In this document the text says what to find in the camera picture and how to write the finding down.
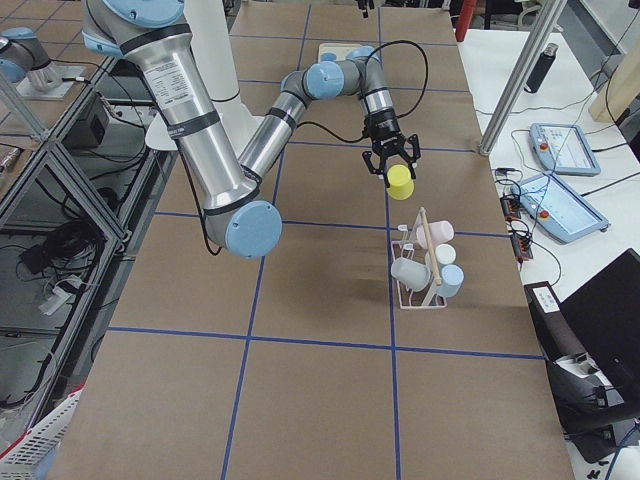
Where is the aluminium frame post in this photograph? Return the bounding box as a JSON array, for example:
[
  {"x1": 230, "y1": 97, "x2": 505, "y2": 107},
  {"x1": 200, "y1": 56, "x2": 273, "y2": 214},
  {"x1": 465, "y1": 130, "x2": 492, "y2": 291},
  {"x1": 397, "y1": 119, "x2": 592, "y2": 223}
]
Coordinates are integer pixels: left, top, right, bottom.
[{"x1": 479, "y1": 0, "x2": 567, "y2": 156}]

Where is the yellow plastic cup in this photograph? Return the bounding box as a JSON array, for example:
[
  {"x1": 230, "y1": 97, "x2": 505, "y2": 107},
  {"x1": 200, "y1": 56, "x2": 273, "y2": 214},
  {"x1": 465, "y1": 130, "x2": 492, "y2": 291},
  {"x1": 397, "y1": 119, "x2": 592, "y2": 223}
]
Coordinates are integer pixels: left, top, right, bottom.
[{"x1": 386, "y1": 164, "x2": 414, "y2": 201}]

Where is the near blue teach pendant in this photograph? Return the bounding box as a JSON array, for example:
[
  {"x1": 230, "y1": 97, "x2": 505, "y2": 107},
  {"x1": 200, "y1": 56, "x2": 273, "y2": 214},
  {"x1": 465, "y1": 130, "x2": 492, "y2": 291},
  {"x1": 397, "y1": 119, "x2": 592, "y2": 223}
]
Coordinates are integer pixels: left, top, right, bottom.
[{"x1": 511, "y1": 171, "x2": 610, "y2": 244}]

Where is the cream white plastic cup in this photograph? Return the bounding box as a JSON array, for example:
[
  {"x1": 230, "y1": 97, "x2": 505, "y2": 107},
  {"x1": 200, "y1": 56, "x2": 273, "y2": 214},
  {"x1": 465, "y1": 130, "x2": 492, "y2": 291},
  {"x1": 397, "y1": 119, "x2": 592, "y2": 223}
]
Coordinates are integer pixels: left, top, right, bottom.
[{"x1": 424, "y1": 243, "x2": 457, "y2": 270}]

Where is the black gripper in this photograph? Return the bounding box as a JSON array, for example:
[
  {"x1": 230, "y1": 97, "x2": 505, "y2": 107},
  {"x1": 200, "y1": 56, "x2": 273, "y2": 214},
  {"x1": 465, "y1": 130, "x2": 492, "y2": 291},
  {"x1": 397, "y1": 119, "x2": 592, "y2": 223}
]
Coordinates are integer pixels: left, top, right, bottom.
[{"x1": 362, "y1": 112, "x2": 420, "y2": 180}]

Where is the blue teach pendant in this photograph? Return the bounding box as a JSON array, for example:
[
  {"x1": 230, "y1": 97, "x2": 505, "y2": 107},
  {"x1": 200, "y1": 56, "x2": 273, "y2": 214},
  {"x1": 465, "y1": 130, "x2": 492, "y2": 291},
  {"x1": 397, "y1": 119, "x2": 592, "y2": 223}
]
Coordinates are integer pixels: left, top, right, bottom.
[
  {"x1": 511, "y1": 171, "x2": 610, "y2": 244},
  {"x1": 529, "y1": 123, "x2": 601, "y2": 177}
]

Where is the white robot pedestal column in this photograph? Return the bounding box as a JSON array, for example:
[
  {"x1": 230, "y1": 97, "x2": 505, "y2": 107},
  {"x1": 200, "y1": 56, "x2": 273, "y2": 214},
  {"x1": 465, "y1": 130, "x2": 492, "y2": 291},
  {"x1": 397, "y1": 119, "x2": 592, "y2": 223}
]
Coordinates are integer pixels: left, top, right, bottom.
[{"x1": 147, "y1": 0, "x2": 270, "y2": 151}]

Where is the red cylinder object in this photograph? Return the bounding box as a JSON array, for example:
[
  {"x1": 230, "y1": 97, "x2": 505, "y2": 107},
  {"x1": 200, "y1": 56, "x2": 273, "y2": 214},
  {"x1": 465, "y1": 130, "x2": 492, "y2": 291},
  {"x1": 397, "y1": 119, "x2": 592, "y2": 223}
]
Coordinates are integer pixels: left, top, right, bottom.
[{"x1": 455, "y1": 0, "x2": 477, "y2": 42}]

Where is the cream plastic tray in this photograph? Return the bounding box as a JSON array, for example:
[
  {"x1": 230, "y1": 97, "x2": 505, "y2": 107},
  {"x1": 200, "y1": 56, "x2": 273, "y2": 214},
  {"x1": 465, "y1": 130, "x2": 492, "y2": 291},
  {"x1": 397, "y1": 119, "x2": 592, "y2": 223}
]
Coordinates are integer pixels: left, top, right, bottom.
[{"x1": 317, "y1": 42, "x2": 374, "y2": 62}]

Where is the grey plastic cup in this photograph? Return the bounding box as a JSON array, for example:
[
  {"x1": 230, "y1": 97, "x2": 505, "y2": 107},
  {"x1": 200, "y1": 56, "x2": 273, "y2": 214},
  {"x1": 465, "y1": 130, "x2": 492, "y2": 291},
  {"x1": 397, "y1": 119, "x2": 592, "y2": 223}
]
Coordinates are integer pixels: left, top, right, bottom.
[{"x1": 390, "y1": 257, "x2": 431, "y2": 291}]

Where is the light blue plastic cup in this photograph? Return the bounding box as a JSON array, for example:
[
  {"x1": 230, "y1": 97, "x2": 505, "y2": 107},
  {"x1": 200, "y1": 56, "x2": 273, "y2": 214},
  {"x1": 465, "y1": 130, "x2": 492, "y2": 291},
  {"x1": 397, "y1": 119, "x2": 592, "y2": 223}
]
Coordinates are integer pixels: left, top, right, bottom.
[{"x1": 436, "y1": 264, "x2": 464, "y2": 298}]

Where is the far blue teach pendant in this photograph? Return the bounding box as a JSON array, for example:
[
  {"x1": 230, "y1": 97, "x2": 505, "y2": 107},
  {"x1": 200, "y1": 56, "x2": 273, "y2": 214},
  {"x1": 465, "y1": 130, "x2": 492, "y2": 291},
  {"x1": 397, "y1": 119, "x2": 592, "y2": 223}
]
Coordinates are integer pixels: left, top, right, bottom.
[{"x1": 529, "y1": 123, "x2": 601, "y2": 177}]

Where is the black water bottle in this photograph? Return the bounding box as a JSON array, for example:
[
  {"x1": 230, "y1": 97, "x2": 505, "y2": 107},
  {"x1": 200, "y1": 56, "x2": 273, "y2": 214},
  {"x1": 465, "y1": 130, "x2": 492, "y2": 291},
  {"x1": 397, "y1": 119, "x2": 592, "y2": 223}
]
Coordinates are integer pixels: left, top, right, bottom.
[{"x1": 524, "y1": 42, "x2": 559, "y2": 94}]

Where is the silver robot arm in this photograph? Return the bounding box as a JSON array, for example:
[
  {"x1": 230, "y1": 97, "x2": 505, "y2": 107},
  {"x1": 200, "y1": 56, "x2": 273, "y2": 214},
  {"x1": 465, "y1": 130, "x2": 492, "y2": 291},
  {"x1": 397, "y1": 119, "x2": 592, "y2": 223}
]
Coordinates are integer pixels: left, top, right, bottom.
[
  {"x1": 356, "y1": 0, "x2": 375, "y2": 19},
  {"x1": 83, "y1": 1, "x2": 421, "y2": 259}
]

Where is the black laptop computer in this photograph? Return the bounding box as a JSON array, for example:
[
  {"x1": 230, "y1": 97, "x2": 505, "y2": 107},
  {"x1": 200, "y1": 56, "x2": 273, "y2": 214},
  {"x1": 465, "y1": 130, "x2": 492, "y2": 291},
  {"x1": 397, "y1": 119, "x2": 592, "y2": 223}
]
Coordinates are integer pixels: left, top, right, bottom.
[{"x1": 560, "y1": 248, "x2": 639, "y2": 400}]

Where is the pink plastic cup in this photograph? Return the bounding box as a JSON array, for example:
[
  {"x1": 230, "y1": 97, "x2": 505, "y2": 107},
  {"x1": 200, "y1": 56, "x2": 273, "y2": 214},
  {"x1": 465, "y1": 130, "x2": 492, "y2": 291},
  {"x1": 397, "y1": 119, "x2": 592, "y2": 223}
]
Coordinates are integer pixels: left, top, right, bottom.
[{"x1": 416, "y1": 220, "x2": 455, "y2": 249}]

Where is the small black relay board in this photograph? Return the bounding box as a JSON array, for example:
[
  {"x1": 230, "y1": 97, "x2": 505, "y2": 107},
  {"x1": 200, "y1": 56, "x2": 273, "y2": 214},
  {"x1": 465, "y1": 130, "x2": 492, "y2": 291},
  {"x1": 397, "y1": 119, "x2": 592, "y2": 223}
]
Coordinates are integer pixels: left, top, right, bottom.
[{"x1": 500, "y1": 195, "x2": 521, "y2": 221}]

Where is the white wire cup rack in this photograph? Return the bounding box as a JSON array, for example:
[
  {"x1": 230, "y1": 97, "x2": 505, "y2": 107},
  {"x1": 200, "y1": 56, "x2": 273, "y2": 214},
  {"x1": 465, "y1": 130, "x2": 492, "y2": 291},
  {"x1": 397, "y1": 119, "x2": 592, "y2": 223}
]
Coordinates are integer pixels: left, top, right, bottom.
[{"x1": 390, "y1": 206, "x2": 447, "y2": 310}]

